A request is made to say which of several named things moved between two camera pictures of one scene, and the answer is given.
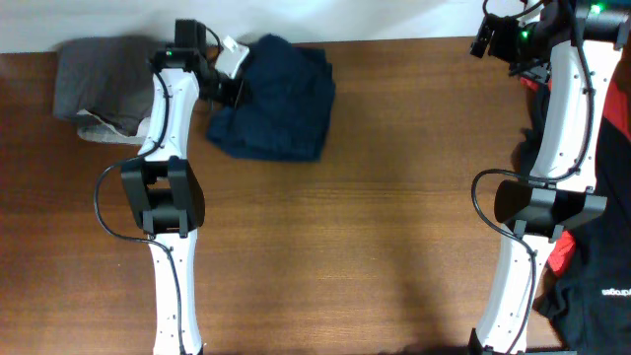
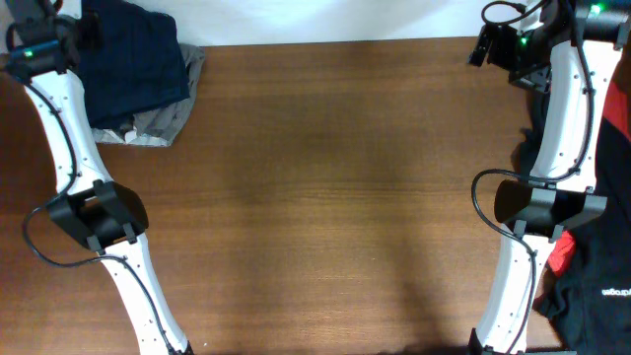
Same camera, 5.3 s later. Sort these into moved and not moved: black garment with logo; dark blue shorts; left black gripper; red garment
Moved: dark blue shorts; left black gripper
Not moved: black garment with logo; red garment
